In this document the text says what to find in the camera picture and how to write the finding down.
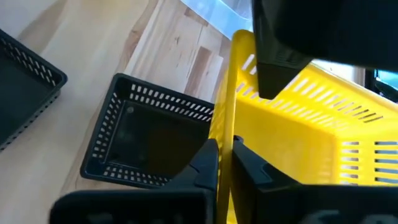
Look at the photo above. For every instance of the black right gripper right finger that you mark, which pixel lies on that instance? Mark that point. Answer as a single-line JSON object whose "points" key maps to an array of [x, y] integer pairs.
{"points": [[280, 205]]}

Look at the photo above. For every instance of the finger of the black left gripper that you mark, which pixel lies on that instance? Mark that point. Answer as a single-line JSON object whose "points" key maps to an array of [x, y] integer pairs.
{"points": [[275, 74]]}

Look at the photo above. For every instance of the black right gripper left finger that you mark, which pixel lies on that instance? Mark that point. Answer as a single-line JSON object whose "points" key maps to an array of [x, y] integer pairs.
{"points": [[186, 205]]}

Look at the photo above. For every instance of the yellow slotted plastic basket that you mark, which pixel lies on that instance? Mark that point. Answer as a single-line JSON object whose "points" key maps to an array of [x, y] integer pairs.
{"points": [[280, 140]]}

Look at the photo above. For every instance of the black slotted plastic basket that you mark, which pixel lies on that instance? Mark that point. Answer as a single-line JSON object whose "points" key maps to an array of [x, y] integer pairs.
{"points": [[149, 137], [21, 93]]}

